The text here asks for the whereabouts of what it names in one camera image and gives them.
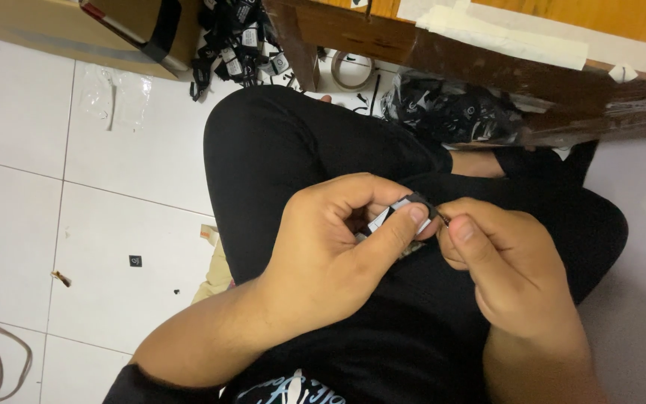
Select person's right hand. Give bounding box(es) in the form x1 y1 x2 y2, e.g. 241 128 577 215
435 198 579 341

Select person's left hand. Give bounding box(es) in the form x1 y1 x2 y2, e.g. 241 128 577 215
253 173 431 341

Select black and white tag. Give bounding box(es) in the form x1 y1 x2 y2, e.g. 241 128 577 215
354 192 440 243

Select person's black trousers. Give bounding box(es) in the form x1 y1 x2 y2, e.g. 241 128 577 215
203 84 630 306

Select clear bag of black tags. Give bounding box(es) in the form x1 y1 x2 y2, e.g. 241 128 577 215
380 70 531 148

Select roll of clear tape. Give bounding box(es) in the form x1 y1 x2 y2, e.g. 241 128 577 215
331 50 376 93

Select wooden table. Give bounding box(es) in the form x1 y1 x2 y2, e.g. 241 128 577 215
261 0 646 149

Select strip of masking tape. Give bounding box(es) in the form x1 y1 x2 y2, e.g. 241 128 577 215
396 0 646 91

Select pile of black tags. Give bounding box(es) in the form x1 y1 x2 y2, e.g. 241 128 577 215
190 0 296 102

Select clear plastic wrapper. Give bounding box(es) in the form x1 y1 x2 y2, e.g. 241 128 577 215
79 63 153 133

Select brown cardboard box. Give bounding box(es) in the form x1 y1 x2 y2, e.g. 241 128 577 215
0 0 203 82

